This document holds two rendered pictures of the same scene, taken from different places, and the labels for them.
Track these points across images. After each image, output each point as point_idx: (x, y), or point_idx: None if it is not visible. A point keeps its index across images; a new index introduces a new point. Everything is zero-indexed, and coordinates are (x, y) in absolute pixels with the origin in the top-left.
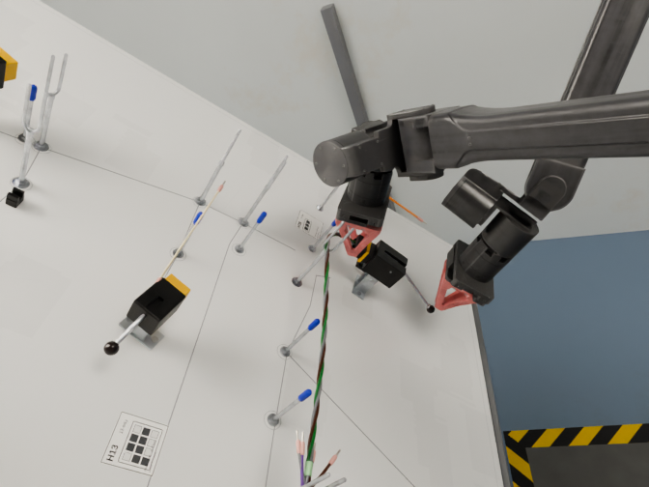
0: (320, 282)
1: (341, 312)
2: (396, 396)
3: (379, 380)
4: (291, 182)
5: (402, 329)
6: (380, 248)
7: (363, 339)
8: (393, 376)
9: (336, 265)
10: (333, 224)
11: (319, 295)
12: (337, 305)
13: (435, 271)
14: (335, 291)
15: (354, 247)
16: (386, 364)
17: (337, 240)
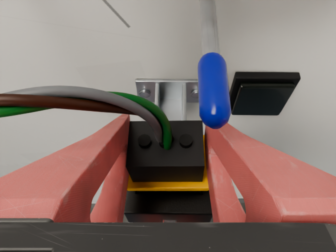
0: (77, 5)
1: (52, 71)
2: (12, 150)
3: (4, 135)
4: None
5: None
6: (166, 216)
7: (44, 111)
8: (38, 146)
9: (196, 30)
10: (197, 71)
11: (31, 15)
12: (59, 61)
13: (331, 172)
14: (97, 48)
15: (127, 153)
16: (45, 139)
17: (322, 8)
